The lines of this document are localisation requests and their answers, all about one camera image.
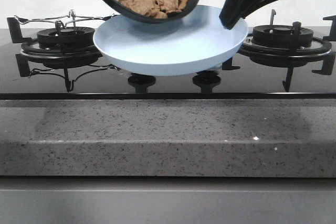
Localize black burner with grate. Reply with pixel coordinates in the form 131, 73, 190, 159
216, 10, 335, 94
7, 16, 116, 92

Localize right black burner with grate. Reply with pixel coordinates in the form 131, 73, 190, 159
216, 10, 335, 94

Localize left black burner with grate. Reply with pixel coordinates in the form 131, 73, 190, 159
7, 16, 116, 92

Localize black glass gas cooktop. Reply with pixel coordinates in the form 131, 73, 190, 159
1, 29, 335, 100

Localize wire pan support ring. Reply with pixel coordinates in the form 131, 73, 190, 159
14, 9, 119, 29

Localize right silver control knob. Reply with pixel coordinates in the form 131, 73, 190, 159
197, 67, 222, 75

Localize light blue plate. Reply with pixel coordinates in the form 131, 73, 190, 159
93, 5, 248, 76

